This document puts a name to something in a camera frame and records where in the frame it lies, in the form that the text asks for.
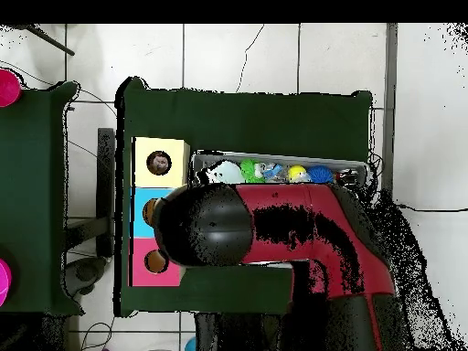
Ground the colourful patterned white cloth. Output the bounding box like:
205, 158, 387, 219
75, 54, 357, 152
147, 152, 172, 176

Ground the silver mesh bin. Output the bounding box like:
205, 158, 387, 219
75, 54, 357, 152
189, 149, 370, 271

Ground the wooden box with three holes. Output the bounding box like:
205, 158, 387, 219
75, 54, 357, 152
128, 136, 191, 289

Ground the green spiky ball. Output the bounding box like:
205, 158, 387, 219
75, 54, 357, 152
239, 158, 267, 185

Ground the yellow ball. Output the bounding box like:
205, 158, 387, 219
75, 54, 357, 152
287, 165, 309, 184

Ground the dark green tablecloth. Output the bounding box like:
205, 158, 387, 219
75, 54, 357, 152
113, 76, 374, 324

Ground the blue spiky ball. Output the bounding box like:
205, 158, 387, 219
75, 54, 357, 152
305, 165, 336, 185

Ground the grey rounded floor object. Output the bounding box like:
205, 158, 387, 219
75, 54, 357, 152
62, 255, 108, 298

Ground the dark green side table cloth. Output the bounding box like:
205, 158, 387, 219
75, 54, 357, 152
0, 81, 84, 316

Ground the black rod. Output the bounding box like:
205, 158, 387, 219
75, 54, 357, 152
21, 24, 77, 57

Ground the pink ball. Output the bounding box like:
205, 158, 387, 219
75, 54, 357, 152
0, 258, 13, 307

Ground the dark pink round object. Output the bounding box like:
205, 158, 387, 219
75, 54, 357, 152
0, 69, 22, 108

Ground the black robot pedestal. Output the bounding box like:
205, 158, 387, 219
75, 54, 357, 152
194, 312, 293, 351

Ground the black floor cable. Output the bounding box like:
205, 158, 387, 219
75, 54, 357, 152
398, 203, 468, 215

